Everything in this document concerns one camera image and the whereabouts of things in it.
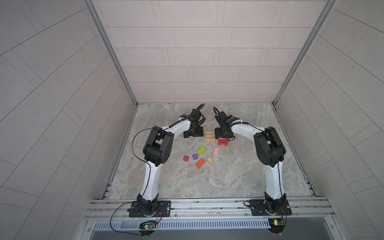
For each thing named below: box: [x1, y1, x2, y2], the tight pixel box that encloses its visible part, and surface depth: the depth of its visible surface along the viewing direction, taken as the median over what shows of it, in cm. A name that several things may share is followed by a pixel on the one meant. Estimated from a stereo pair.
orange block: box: [195, 158, 206, 169], surface depth 88 cm
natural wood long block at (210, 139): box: [204, 137, 216, 143], surface depth 98 cm
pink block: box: [213, 146, 220, 157], surface depth 91 cm
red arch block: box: [218, 139, 229, 147], surface depth 95 cm
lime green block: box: [196, 146, 206, 155], surface depth 93 cm
